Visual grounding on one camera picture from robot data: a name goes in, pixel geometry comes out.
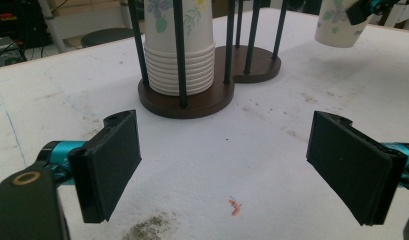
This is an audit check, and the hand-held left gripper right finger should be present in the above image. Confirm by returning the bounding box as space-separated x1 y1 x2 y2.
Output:
306 110 409 227

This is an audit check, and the white foam mat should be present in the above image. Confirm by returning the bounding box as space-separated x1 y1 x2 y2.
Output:
0 8 409 240

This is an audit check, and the white floral paper cup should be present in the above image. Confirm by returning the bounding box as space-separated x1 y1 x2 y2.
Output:
314 0 374 49

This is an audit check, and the white stand frame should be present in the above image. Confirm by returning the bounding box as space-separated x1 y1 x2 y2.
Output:
37 0 68 55

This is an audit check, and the brown two-slot cup holder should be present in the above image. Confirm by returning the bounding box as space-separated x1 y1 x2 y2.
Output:
126 0 288 120

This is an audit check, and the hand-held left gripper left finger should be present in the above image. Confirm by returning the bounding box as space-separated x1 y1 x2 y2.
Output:
37 109 142 224

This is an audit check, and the small red scrap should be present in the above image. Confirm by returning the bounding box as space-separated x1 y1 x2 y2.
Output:
227 195 243 217

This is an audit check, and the stack of paper cups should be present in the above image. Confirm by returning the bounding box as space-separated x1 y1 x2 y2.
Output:
143 0 217 98

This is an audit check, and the black round stool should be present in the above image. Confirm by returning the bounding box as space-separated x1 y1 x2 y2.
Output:
80 27 137 49

